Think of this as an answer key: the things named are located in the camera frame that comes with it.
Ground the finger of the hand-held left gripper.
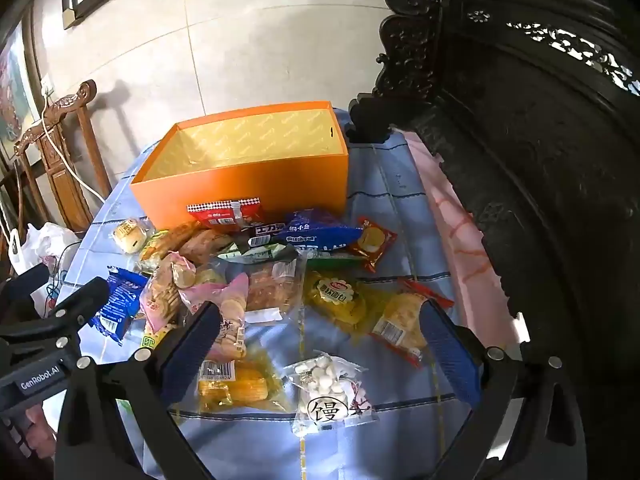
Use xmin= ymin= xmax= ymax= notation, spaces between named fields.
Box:
xmin=30 ymin=276 xmax=110 ymax=336
xmin=0 ymin=262 xmax=52 ymax=313

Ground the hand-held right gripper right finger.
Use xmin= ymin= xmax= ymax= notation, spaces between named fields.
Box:
xmin=415 ymin=300 xmax=587 ymax=480

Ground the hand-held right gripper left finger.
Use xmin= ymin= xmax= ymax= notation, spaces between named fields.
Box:
xmin=52 ymin=301 xmax=224 ymax=480

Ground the small blue biscuit packet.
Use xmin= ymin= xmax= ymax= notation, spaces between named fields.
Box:
xmin=90 ymin=267 xmax=149 ymax=346

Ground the pink cracker packet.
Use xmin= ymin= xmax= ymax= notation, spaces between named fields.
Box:
xmin=139 ymin=251 xmax=197 ymax=335
xmin=179 ymin=272 xmax=250 ymax=362

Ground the yellowish bread packet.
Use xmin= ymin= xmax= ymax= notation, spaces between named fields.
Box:
xmin=139 ymin=222 xmax=201 ymax=272

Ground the red checkered snack box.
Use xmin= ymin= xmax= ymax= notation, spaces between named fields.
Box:
xmin=187 ymin=196 xmax=264 ymax=231

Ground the red round-cracker packet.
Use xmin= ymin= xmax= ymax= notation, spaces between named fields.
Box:
xmin=344 ymin=216 xmax=399 ymax=274

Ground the orange cardboard box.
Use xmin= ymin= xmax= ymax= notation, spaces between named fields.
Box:
xmin=130 ymin=101 xmax=349 ymax=228

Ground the person's left hand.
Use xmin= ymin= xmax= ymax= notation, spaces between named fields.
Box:
xmin=22 ymin=402 xmax=58 ymax=461

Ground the yellow green snack packet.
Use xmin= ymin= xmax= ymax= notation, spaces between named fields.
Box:
xmin=140 ymin=321 xmax=177 ymax=352

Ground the white plastic bag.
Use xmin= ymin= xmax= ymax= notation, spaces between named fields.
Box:
xmin=7 ymin=221 xmax=82 ymax=313

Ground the red-edged bread packet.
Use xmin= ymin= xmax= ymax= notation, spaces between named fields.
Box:
xmin=369 ymin=276 xmax=455 ymax=370

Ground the yellow corn packet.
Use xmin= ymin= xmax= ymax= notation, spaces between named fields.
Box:
xmin=196 ymin=350 xmax=287 ymax=415

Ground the round pastry packet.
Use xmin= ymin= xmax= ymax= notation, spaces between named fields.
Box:
xmin=112 ymin=217 xmax=152 ymax=256

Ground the clear brown bread packet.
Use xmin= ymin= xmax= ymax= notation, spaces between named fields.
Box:
xmin=244 ymin=255 xmax=307 ymax=325

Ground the pink cloth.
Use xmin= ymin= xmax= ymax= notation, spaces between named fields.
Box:
xmin=404 ymin=129 xmax=532 ymax=348

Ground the carved wooden chair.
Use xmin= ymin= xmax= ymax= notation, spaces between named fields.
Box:
xmin=14 ymin=80 xmax=114 ymax=235

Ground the yellow bread packet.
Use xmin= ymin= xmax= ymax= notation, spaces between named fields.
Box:
xmin=304 ymin=270 xmax=387 ymax=337

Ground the clear bag of white buns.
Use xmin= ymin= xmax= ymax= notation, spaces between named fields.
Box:
xmin=281 ymin=352 xmax=377 ymax=435

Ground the black white-label snack packet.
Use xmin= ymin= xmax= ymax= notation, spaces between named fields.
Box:
xmin=248 ymin=222 xmax=287 ymax=249

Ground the large blue chip bag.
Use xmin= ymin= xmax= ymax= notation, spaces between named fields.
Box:
xmin=272 ymin=208 xmax=364 ymax=254

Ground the blue checked tablecloth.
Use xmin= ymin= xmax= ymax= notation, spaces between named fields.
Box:
xmin=54 ymin=107 xmax=482 ymax=480

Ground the colourful framed painting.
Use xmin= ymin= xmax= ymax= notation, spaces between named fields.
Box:
xmin=0 ymin=24 xmax=42 ymax=162

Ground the dark carved wooden furniture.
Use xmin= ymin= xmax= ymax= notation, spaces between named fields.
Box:
xmin=346 ymin=0 xmax=640 ymax=480

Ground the white cable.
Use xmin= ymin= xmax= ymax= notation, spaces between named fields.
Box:
xmin=41 ymin=89 xmax=108 ymax=202

